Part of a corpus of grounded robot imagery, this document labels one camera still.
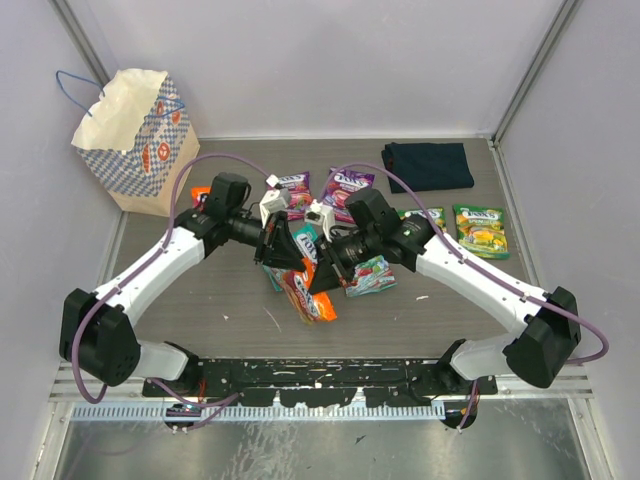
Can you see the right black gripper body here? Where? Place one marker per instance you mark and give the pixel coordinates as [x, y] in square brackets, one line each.
[345, 253]

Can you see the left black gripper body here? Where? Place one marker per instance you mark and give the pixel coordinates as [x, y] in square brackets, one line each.
[264, 235]

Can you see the purple snack packet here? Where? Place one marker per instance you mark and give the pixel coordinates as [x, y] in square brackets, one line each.
[298, 186]

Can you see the teal Fox's mint packet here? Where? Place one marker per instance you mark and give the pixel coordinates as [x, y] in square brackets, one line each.
[372, 276]

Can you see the orange Fox's fruits packet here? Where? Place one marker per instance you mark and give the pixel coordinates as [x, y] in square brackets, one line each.
[199, 196]

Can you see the green snack packet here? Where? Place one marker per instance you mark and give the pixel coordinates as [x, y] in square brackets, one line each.
[437, 214]

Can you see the green Fox's candy packet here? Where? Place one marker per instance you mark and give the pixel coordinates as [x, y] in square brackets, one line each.
[481, 230]

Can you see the blue checkered paper bag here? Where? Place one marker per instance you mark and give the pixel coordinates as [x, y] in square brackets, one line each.
[136, 138]

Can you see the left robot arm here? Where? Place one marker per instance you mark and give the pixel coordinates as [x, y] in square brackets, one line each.
[97, 332]

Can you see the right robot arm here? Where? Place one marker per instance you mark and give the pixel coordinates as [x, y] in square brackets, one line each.
[540, 330]

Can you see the folded navy cloth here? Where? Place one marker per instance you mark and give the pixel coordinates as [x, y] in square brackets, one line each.
[429, 166]

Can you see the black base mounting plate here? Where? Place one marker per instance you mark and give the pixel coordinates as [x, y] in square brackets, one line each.
[326, 382]

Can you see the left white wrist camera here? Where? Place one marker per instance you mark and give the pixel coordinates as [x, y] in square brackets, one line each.
[273, 201]

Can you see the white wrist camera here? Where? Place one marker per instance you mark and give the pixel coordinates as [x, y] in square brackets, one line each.
[273, 201]
[322, 215]

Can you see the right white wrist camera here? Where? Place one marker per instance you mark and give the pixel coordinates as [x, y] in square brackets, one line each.
[322, 215]

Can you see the left aluminium frame post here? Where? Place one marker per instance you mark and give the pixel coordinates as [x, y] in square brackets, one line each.
[81, 30]

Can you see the aluminium frame post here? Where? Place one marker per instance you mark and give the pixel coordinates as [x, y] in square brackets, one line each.
[81, 30]
[551, 38]

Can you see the right aluminium frame post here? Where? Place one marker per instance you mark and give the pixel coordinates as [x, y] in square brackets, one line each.
[551, 38]

